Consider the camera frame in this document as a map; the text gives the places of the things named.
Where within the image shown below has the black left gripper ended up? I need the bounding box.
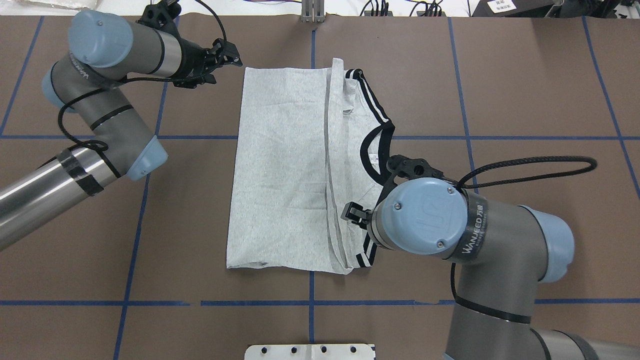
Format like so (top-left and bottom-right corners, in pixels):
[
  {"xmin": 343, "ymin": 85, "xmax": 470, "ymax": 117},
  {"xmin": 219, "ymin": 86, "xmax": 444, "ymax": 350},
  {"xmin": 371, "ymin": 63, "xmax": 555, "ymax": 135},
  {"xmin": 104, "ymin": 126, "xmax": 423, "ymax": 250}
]
[{"xmin": 174, "ymin": 39, "xmax": 243, "ymax": 89}]

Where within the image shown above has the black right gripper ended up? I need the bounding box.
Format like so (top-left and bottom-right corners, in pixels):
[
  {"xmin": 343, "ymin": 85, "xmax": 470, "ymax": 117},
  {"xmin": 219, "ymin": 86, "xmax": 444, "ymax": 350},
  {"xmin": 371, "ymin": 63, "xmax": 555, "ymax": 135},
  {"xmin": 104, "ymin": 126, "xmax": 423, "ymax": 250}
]
[{"xmin": 340, "ymin": 202, "xmax": 377, "ymax": 235}]

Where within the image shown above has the grey cartoon print t-shirt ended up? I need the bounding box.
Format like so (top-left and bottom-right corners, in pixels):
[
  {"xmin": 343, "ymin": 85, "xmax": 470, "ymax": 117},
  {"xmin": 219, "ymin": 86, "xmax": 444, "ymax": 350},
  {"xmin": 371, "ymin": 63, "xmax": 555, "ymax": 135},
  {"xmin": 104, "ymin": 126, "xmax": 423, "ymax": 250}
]
[{"xmin": 226, "ymin": 58, "xmax": 394, "ymax": 275}]

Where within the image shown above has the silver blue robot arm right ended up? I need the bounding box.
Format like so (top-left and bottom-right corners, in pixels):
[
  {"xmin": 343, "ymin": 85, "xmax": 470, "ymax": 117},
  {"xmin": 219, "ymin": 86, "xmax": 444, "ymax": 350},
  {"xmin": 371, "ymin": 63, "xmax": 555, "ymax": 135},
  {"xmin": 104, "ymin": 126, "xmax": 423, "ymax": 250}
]
[{"xmin": 342, "ymin": 178, "xmax": 639, "ymax": 360}]

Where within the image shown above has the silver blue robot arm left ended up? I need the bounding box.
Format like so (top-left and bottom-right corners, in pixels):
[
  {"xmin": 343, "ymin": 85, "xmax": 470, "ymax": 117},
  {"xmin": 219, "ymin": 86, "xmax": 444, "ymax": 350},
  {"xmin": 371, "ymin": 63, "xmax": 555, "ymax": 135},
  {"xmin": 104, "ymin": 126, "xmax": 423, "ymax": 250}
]
[{"xmin": 0, "ymin": 0, "xmax": 243, "ymax": 249}]

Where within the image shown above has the clear plastic bag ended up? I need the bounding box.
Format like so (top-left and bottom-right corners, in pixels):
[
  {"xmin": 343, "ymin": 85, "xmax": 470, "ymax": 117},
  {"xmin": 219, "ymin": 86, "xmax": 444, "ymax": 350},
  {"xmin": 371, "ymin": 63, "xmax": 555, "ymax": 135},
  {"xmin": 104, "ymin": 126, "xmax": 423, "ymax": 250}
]
[{"xmin": 17, "ymin": 0, "xmax": 102, "ymax": 10}]

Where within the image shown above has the black laptop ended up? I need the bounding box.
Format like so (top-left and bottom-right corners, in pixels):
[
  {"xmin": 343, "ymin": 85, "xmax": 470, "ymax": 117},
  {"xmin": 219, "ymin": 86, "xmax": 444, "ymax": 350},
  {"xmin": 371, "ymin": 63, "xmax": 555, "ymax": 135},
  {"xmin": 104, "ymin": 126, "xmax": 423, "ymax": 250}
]
[{"xmin": 471, "ymin": 0, "xmax": 562, "ymax": 18}]

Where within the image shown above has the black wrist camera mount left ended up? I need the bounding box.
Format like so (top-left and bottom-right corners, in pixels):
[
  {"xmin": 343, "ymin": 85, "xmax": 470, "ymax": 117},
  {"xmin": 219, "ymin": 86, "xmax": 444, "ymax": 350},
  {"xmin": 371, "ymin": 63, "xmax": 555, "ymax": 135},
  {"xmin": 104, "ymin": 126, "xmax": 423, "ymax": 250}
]
[{"xmin": 135, "ymin": 0, "xmax": 182, "ymax": 33}]

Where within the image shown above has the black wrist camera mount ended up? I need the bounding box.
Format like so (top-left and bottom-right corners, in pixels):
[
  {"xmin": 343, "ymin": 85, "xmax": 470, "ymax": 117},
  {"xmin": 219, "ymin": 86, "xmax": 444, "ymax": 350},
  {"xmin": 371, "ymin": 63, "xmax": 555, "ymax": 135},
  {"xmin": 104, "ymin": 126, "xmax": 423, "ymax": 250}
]
[
  {"xmin": 381, "ymin": 154, "xmax": 444, "ymax": 194},
  {"xmin": 135, "ymin": 0, "xmax": 182, "ymax": 33}
]

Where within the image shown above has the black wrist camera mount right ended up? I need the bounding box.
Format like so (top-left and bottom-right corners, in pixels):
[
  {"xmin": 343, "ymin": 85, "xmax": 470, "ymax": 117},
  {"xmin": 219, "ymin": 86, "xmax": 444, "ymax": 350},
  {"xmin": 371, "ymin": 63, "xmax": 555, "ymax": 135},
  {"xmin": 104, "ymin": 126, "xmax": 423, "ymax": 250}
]
[{"xmin": 381, "ymin": 154, "xmax": 444, "ymax": 194}]

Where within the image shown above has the aluminium frame post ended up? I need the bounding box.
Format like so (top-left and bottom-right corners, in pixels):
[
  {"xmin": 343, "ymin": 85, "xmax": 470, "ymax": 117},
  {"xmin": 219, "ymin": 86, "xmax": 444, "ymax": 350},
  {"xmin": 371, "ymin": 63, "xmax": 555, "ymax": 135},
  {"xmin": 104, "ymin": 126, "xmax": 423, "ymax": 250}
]
[{"xmin": 300, "ymin": 0, "xmax": 326, "ymax": 23}]

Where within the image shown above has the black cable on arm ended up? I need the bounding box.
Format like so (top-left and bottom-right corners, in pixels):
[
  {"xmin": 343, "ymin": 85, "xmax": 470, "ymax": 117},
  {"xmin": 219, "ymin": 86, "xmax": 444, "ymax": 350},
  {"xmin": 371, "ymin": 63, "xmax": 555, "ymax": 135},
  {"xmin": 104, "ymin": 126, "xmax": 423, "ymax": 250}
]
[{"xmin": 57, "ymin": 0, "xmax": 228, "ymax": 153}]

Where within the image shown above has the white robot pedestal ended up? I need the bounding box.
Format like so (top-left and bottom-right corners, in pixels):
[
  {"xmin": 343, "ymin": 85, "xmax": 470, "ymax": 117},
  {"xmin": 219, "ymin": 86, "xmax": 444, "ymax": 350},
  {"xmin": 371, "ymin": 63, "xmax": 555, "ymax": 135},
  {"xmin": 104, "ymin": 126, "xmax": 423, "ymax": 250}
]
[{"xmin": 244, "ymin": 343, "xmax": 377, "ymax": 360}]

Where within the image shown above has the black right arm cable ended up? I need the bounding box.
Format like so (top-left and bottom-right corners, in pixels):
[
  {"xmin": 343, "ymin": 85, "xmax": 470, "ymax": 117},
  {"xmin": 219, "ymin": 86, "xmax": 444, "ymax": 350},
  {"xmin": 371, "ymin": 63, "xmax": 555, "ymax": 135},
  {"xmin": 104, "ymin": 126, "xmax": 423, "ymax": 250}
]
[{"xmin": 450, "ymin": 156, "xmax": 598, "ymax": 193}]

